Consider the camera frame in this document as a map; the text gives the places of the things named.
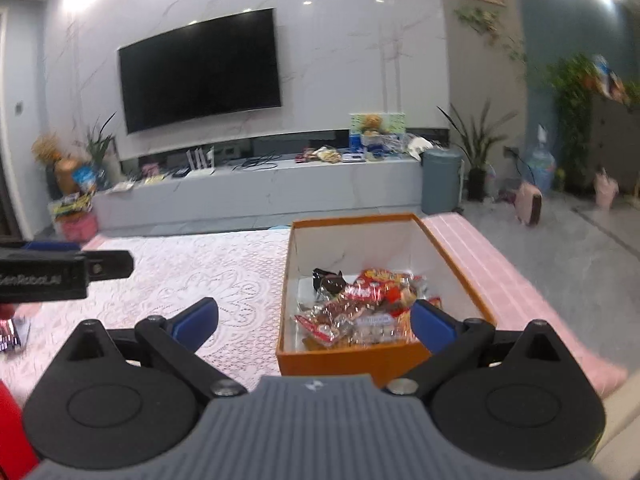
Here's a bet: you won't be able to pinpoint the green leafy potted plant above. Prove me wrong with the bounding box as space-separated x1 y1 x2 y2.
82 112 119 171

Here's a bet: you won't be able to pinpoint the white lace tablecloth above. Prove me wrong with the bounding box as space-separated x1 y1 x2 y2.
0 230 294 407

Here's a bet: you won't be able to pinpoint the orange cardboard box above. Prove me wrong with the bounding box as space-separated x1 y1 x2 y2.
275 212 497 392

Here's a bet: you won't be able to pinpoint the gold vase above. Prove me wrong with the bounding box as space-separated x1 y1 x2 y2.
53 157 84 196

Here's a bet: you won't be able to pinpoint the grey television console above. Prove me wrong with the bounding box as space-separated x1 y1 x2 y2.
92 152 424 234

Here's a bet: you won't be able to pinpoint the white round stand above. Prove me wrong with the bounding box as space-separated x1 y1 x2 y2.
407 134 434 161

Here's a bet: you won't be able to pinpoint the bottles on cabinet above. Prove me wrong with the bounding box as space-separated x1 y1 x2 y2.
592 54 632 107

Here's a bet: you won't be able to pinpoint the person's red clothing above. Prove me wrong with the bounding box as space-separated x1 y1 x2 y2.
0 379 39 480

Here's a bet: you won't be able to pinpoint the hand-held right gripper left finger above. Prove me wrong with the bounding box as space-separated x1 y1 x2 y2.
47 296 248 398

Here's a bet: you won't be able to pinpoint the orange stick snack bag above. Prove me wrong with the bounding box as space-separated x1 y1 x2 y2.
347 269 429 311

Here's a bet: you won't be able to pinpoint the white router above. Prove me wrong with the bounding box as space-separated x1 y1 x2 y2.
185 145 216 176

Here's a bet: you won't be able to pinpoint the pink basket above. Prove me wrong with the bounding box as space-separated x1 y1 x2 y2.
60 212 99 241

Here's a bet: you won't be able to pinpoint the black wall television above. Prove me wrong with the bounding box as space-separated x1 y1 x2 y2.
117 8 283 135

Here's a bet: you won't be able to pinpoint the dark grey cabinet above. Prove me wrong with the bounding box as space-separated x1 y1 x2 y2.
585 91 640 197

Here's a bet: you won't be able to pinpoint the grey pedal trash bin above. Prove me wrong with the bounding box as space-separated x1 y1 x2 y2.
420 148 464 215

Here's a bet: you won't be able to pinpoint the pink space heater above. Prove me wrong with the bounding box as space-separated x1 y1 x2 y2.
514 182 544 227

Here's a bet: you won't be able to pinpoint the clear packet of white balls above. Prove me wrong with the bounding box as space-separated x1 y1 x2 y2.
345 313 419 347

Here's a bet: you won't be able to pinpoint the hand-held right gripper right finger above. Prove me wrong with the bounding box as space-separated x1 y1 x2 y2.
384 300 586 398

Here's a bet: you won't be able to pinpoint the green picture card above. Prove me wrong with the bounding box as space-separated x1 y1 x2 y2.
349 111 406 136

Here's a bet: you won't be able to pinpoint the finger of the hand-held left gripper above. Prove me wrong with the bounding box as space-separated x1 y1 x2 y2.
22 241 82 253
84 249 135 282

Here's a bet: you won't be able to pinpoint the dark shiny candy wrapper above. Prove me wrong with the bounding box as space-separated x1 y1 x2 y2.
312 267 347 295

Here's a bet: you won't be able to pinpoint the blue snack bag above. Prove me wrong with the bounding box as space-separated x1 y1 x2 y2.
72 164 99 194

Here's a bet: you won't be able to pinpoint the small pink bin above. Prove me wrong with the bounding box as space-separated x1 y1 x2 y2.
594 169 620 210

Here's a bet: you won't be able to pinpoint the pink checked tablecloth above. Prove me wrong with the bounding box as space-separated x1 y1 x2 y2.
80 212 629 402

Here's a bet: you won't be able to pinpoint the green vine plant on cabinet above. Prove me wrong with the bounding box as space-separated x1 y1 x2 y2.
547 54 602 192

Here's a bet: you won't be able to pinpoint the large blue water jug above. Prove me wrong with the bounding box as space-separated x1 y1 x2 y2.
524 124 557 197

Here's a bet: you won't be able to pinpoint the yellow and black packets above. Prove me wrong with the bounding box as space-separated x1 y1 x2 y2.
49 192 94 221

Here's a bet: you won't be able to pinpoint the dried yellow flowers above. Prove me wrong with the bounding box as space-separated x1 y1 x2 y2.
32 132 62 164

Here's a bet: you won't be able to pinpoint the pile of snack packets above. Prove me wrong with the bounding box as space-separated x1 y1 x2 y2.
297 145 342 164

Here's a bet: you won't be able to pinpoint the red label meat packet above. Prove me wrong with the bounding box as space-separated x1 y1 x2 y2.
294 302 354 350

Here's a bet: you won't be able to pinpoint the hanging wall vine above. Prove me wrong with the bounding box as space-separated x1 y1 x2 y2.
454 4 527 62

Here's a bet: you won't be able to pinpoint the black cables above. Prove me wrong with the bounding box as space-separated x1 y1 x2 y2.
234 154 279 170

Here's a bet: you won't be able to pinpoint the long-leaf plant in black pot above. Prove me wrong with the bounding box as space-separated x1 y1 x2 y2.
437 99 519 202

